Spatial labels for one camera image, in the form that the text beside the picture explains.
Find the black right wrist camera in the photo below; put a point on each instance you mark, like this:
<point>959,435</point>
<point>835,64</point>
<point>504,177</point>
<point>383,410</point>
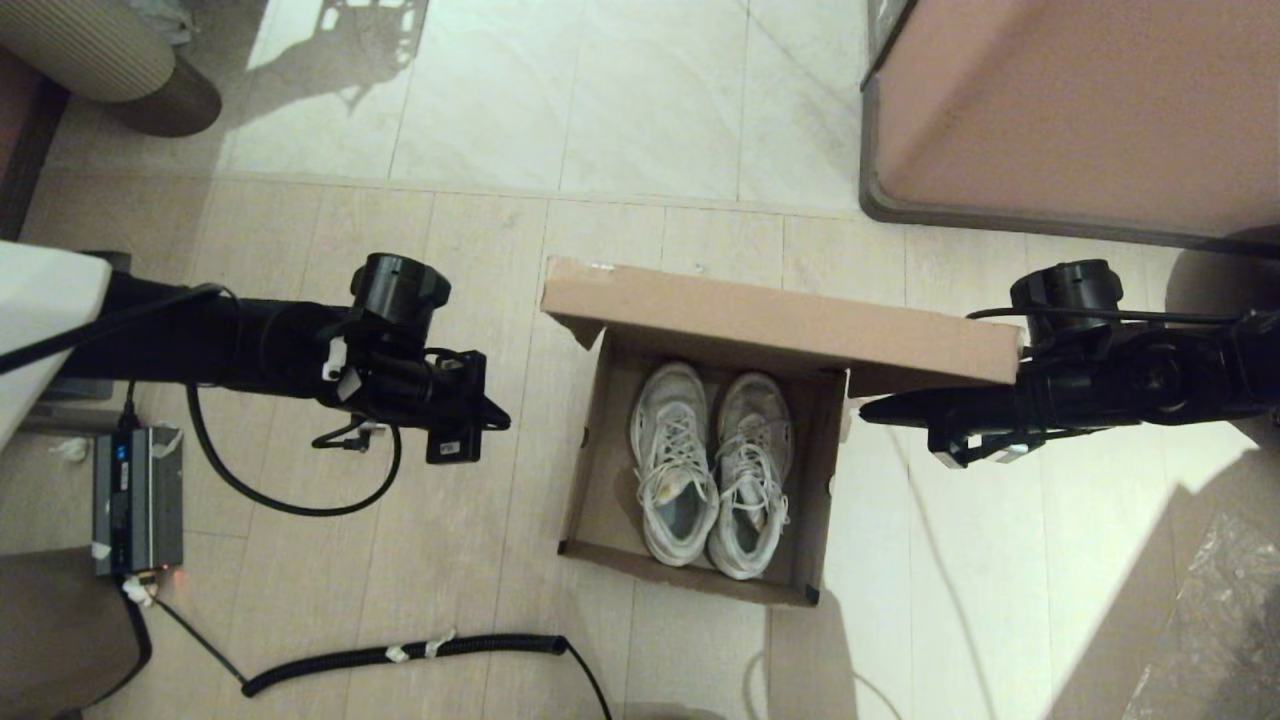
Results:
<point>1065,300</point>

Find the white laced sneaker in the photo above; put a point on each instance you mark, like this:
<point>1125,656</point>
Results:
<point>750,470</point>
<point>675,450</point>

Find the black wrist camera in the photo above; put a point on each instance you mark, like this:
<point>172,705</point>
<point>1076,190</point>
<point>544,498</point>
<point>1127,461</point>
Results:
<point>400,295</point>
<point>1065,300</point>

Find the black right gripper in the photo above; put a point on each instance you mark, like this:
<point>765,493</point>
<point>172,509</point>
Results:
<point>1080,390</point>

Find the dark brown wooden furniture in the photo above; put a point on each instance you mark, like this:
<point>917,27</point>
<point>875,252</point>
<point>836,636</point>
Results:
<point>25,150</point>

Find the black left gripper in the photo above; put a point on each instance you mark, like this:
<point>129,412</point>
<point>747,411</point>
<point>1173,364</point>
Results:
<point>410,385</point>

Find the grey power supply unit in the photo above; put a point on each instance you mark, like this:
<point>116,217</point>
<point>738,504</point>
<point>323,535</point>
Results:
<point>140,500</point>

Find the beige ribbed round pouf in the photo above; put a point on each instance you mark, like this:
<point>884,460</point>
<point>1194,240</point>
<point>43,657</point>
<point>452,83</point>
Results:
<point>90,50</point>

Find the clear plastic sheet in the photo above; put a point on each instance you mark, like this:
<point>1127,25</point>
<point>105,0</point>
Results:
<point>1230,600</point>

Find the pink cabinet with grey base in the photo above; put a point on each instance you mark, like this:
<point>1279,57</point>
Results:
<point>1080,100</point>

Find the brown cardboard shoe box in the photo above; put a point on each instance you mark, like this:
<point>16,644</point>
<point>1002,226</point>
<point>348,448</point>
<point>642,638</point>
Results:
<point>720,320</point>

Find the grey crumpled cloth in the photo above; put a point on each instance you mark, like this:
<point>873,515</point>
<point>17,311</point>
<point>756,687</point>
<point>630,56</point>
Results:
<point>165,18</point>

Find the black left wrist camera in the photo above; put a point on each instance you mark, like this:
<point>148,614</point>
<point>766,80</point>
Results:
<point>400,295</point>

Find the black corrugated conduit taped midway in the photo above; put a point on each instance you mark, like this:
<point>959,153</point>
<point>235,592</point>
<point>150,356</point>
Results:
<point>400,655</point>

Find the white paper scrap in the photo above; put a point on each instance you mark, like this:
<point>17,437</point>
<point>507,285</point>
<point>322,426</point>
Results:
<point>72,452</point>

